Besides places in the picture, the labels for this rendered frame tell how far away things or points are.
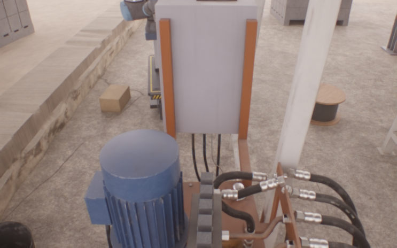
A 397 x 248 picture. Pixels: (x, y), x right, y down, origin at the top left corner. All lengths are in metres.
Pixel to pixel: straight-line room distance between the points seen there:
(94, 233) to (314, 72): 1.54
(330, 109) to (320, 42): 2.08
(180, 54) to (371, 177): 1.72
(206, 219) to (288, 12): 5.38
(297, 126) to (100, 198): 0.61
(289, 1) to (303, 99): 4.95
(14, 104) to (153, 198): 2.17
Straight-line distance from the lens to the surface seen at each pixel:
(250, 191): 0.93
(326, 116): 2.97
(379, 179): 2.55
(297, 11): 5.94
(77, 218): 2.11
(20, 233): 1.90
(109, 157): 0.79
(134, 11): 2.43
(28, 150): 2.53
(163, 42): 1.29
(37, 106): 2.72
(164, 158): 0.77
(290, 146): 1.03
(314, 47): 0.89
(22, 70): 3.50
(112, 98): 3.02
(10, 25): 4.54
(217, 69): 1.36
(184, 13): 1.29
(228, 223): 1.17
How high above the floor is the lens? 1.51
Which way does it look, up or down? 33 degrees down
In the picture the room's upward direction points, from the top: 1 degrees counter-clockwise
